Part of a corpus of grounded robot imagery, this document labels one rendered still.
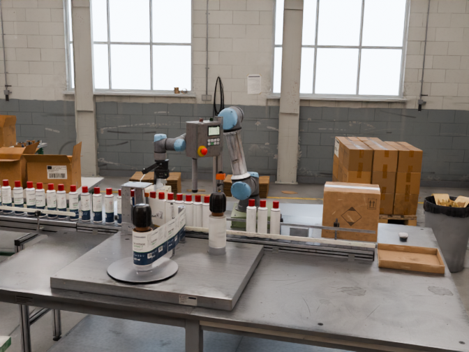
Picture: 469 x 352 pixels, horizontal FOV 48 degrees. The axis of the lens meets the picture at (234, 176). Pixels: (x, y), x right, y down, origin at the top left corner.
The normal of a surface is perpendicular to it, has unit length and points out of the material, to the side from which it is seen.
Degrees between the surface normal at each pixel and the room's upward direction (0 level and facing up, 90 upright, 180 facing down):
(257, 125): 90
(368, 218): 90
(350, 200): 90
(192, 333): 90
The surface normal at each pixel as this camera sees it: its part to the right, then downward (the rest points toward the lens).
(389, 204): 0.00, 0.20
